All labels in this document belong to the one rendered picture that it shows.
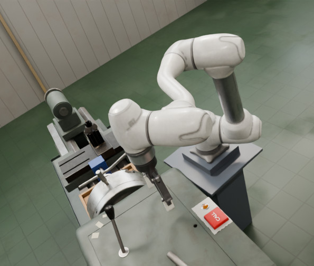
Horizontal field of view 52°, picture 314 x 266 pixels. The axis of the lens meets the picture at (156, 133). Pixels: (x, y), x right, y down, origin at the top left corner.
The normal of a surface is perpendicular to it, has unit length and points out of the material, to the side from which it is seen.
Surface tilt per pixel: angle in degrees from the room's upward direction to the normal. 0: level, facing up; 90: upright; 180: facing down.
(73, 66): 90
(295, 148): 0
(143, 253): 0
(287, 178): 0
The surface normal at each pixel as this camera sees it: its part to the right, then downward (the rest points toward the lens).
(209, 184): -0.29, -0.73
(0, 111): 0.59, 0.36
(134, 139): -0.19, 0.65
